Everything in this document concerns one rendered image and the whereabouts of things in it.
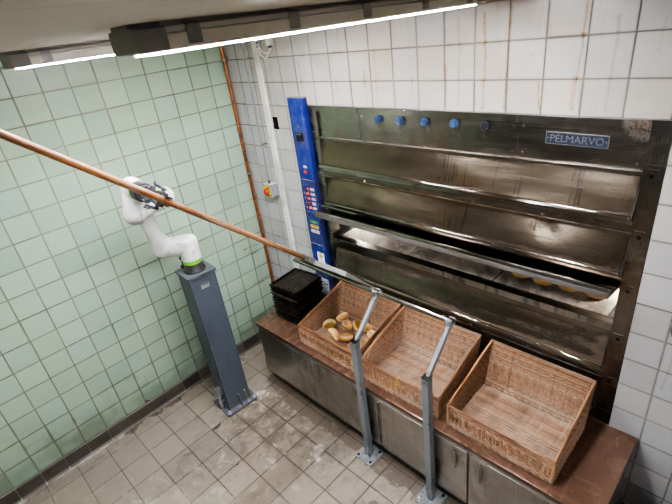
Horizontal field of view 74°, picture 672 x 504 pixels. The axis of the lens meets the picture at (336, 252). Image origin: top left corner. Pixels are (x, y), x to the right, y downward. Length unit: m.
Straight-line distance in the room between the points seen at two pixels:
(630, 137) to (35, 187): 3.02
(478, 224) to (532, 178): 0.38
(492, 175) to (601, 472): 1.46
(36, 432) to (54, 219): 1.44
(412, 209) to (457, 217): 0.29
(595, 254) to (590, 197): 0.26
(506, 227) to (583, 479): 1.21
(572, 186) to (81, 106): 2.72
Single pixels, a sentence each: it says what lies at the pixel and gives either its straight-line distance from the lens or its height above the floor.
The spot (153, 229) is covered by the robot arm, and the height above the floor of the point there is 1.56.
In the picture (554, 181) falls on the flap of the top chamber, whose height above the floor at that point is 1.82.
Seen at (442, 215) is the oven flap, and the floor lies 1.54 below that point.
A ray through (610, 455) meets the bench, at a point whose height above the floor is 0.58.
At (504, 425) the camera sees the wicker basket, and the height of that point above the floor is 0.59.
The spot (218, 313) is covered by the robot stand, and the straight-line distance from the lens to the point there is 3.25.
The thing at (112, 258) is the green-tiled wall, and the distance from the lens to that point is 3.39.
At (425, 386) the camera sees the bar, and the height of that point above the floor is 0.91.
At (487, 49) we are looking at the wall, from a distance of 2.22.
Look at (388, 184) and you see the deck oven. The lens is 2.70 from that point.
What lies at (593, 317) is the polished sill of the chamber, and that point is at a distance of 2.45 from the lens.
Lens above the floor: 2.56
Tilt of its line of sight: 27 degrees down
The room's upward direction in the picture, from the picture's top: 8 degrees counter-clockwise
